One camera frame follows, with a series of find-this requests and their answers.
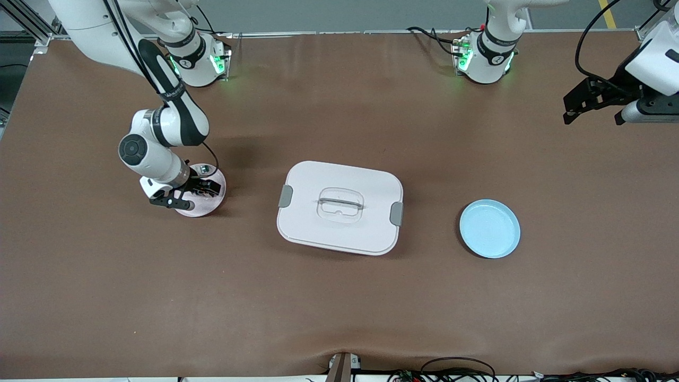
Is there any white lidded storage box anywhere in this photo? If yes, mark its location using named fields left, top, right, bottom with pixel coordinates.
left=276, top=160, right=404, bottom=257

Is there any pink round plate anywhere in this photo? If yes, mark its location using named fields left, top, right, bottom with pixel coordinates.
left=174, top=163, right=227, bottom=218

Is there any light blue round plate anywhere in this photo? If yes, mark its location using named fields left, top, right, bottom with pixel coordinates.
left=459, top=199, right=521, bottom=259

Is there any brown table mat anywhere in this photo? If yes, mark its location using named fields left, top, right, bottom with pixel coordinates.
left=0, top=32, right=679, bottom=380

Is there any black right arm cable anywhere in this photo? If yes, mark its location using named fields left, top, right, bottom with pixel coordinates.
left=103, top=0, right=220, bottom=181

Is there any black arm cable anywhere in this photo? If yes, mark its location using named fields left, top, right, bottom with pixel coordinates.
left=103, top=0, right=220, bottom=181
left=575, top=0, right=637, bottom=90

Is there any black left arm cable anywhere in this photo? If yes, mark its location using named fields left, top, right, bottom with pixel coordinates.
left=575, top=0, right=637, bottom=90

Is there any aluminium frame profile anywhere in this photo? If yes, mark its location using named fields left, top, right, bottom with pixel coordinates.
left=634, top=0, right=679, bottom=42
left=0, top=0, right=67, bottom=48

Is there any black right base cable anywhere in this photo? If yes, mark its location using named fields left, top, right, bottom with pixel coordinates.
left=183, top=4, right=223, bottom=38

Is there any black base cable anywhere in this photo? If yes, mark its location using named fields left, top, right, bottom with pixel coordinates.
left=407, top=26, right=463, bottom=57
left=183, top=4, right=223, bottom=38

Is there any black left base cable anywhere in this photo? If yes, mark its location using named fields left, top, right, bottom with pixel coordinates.
left=407, top=26, right=463, bottom=57

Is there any silver table edge rail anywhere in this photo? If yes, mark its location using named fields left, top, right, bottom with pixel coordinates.
left=50, top=30, right=640, bottom=41

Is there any brown metal camera bracket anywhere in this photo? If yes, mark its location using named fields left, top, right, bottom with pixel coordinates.
left=325, top=352, right=362, bottom=382

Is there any black looped cable bundle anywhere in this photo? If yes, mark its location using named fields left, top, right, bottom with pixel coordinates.
left=387, top=356, right=499, bottom=382

